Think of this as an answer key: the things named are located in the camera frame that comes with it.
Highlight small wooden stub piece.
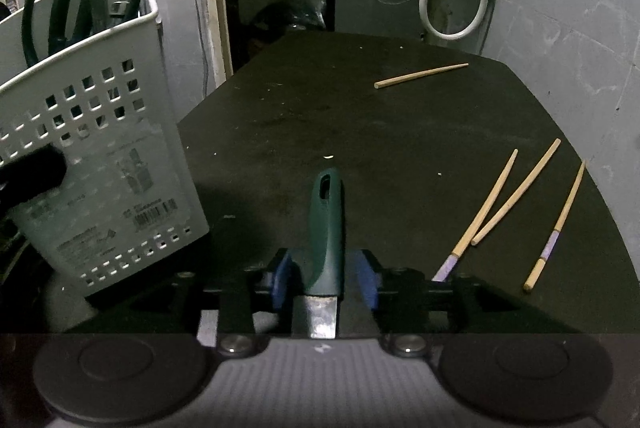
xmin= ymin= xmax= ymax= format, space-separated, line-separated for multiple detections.
xmin=523 ymin=160 xmax=587 ymax=292

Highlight grey perforated utensil basket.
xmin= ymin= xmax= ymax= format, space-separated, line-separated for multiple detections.
xmin=0 ymin=0 xmax=211 ymax=299

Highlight green-handled knife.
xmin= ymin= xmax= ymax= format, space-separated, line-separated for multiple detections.
xmin=304 ymin=167 xmax=347 ymax=340

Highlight plain wooden chopstick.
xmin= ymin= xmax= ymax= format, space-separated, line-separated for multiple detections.
xmin=471 ymin=138 xmax=562 ymax=246
xmin=374 ymin=63 xmax=470 ymax=89

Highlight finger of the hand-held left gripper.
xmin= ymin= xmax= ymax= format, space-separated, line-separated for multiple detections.
xmin=0 ymin=144 xmax=68 ymax=211

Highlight dark green handled scissors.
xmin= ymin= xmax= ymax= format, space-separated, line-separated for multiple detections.
xmin=22 ymin=0 xmax=146 ymax=66

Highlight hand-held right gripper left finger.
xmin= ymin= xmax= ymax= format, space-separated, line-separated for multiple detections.
xmin=65 ymin=250 xmax=293 ymax=355

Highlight black plastic floor bag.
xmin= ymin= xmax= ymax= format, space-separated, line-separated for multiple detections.
xmin=249 ymin=0 xmax=330 ymax=51

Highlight purple-banded wooden chopstick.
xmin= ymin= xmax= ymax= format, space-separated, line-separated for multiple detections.
xmin=431 ymin=149 xmax=519 ymax=283

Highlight grey wall cable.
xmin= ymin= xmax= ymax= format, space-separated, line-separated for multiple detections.
xmin=186 ymin=0 xmax=213 ymax=98

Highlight grey metal cabinet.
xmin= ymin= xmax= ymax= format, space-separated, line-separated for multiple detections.
xmin=334 ymin=0 xmax=426 ymax=39

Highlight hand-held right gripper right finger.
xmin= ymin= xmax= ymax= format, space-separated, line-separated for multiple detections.
xmin=357 ymin=250 xmax=571 ymax=355

